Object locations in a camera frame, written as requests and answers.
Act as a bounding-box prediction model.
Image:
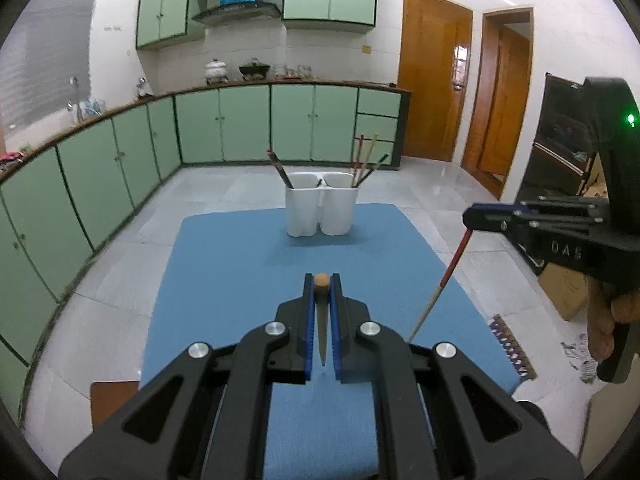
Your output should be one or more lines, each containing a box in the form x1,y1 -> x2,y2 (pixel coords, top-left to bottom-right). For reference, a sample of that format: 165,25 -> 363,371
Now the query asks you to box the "row of glass jars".
272,64 -> 317,80

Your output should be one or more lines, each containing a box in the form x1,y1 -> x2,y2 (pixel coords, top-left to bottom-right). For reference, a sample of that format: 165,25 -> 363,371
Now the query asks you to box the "green base cabinet row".
0,82 -> 413,426

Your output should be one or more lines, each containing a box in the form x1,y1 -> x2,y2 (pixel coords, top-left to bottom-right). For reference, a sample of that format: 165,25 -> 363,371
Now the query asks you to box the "white utensil holder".
285,171 -> 360,237

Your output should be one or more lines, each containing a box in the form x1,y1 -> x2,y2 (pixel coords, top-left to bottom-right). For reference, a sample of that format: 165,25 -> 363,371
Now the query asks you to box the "person's right hand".
587,279 -> 640,362

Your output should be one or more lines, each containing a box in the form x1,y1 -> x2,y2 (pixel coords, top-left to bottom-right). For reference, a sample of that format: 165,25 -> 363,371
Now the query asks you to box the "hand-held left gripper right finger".
329,273 -> 584,480

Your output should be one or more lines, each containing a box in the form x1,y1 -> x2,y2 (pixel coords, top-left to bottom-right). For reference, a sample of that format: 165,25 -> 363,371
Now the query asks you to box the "brown wooden board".
90,381 -> 141,431

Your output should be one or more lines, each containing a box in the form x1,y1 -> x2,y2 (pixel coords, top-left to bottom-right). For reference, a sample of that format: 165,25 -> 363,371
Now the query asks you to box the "closed wooden door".
398,0 -> 473,162

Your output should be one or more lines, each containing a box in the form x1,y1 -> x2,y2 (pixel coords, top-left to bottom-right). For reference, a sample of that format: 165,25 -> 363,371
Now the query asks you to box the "blue tablecloth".
141,203 -> 521,480

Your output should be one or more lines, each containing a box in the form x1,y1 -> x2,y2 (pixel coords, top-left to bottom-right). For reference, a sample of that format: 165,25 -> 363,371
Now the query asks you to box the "open wooden door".
460,6 -> 535,201

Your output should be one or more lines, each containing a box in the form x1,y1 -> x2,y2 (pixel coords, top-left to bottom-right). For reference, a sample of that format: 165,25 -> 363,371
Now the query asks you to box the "red-handled wooden chopstick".
352,135 -> 365,187
407,229 -> 472,345

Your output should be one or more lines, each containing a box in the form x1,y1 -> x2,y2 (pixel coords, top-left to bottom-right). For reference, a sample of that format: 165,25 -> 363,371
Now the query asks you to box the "cardboard box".
537,260 -> 591,322

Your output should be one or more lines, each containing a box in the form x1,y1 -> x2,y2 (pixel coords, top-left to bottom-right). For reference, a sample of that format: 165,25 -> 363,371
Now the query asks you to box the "white cooking pot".
204,58 -> 231,83

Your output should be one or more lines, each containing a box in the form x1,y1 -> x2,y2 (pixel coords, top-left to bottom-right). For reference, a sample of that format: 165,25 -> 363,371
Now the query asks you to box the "patterned floor rag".
560,340 -> 598,383

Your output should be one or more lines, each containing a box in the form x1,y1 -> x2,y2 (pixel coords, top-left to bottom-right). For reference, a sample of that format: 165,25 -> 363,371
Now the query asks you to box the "chrome faucet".
68,76 -> 81,126

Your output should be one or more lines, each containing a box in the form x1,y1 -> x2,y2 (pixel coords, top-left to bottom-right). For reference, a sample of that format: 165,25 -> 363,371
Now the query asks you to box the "black wok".
239,57 -> 271,80

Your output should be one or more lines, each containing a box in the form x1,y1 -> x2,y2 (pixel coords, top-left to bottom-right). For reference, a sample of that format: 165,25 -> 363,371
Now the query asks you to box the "light wooden chopstick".
356,133 -> 379,186
313,272 -> 332,366

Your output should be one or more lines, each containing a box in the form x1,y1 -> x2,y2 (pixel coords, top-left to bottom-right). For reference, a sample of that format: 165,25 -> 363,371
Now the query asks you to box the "window blind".
0,0 -> 103,146

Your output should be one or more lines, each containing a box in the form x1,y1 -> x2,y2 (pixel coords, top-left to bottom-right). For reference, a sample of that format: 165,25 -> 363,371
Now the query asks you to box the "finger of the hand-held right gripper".
462,207 -> 543,258
472,198 -> 603,211

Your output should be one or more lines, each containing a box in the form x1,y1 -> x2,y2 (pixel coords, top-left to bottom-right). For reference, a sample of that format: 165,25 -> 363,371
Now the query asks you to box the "black display cabinet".
515,72 -> 608,256

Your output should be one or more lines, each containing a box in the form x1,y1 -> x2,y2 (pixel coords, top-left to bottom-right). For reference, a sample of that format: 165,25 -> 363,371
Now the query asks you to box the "black range hood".
191,2 -> 282,26

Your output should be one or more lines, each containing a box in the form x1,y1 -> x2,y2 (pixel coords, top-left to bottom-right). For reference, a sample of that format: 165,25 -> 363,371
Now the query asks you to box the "patterned fringed cloth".
492,314 -> 536,381

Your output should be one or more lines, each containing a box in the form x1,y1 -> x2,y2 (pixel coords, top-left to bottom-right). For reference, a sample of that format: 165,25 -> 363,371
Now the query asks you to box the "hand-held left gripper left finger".
59,273 -> 317,480

